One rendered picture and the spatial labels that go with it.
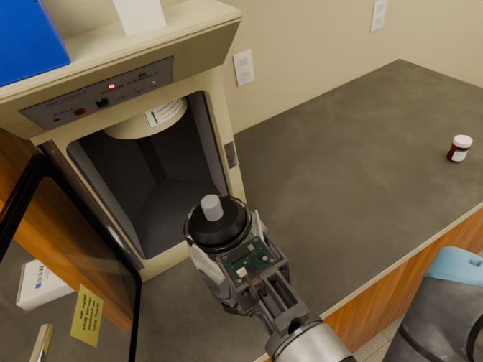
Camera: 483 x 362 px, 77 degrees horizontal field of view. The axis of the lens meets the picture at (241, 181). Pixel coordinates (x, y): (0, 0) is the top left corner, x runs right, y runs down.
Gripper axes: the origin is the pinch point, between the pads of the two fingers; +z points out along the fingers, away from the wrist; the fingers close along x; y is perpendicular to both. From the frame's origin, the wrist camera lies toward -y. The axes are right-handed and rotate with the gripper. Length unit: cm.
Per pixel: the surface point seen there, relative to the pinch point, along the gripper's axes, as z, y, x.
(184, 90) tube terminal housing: 19.5, 14.5, -5.9
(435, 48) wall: 63, -36, -147
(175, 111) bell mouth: 22.7, 9.8, -3.8
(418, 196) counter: 0, -30, -56
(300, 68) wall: 63, -16, -63
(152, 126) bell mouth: 21.2, 9.6, 1.4
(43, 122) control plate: 13.9, 20.5, 14.7
